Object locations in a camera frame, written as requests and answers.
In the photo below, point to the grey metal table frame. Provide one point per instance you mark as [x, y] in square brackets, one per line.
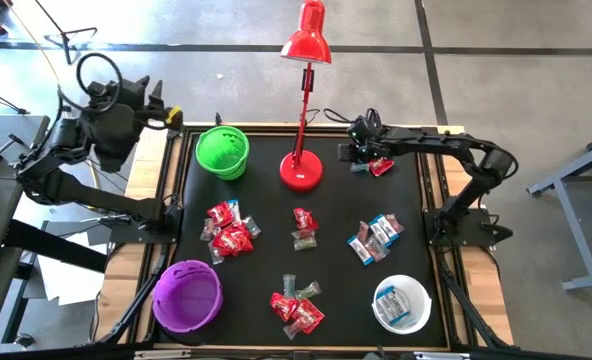
[577, 235]

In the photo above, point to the green plastic bucket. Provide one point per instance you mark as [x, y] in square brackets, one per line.
[211, 145]

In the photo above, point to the clear green candy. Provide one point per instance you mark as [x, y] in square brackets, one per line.
[308, 290]
[305, 243]

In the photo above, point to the black tripod stand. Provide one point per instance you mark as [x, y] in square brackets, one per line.
[66, 40]

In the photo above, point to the blue white candy bar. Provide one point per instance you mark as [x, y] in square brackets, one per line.
[360, 250]
[234, 209]
[388, 226]
[379, 232]
[391, 305]

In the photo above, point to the red desk lamp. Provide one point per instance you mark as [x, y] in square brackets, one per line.
[301, 172]

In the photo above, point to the white paper sheets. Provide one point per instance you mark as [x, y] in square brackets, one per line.
[71, 285]

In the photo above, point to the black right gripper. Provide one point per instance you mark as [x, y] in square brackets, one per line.
[371, 137]

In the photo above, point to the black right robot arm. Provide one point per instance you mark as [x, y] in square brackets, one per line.
[441, 144]

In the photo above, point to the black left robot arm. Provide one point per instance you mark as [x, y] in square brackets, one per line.
[91, 197]

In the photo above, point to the black edge clamp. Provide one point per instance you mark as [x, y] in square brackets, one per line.
[218, 119]

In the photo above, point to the black table mat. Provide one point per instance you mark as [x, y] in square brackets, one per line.
[336, 300]

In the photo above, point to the red candy packet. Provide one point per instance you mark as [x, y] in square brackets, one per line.
[305, 218]
[308, 316]
[243, 237]
[221, 214]
[381, 166]
[282, 306]
[226, 243]

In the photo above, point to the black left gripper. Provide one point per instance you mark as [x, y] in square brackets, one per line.
[118, 120]

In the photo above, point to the white plastic bucket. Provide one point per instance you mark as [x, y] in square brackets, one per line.
[379, 320]

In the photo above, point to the black metal beam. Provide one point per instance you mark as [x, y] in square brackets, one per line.
[51, 245]

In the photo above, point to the purple plastic bucket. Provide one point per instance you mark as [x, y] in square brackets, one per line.
[186, 300]

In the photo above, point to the silver metal bracket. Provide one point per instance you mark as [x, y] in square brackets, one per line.
[441, 356]
[163, 354]

